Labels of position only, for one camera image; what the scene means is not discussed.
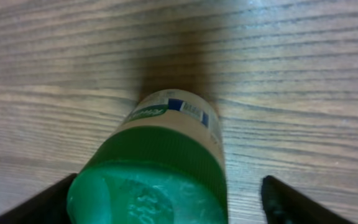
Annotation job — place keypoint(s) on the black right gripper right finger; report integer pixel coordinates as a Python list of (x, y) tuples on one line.
[(284, 205)]

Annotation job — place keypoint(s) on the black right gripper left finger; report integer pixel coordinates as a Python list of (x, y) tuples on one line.
[(47, 207)]

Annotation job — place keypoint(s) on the green lid jar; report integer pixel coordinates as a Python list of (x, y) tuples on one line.
[(163, 164)]

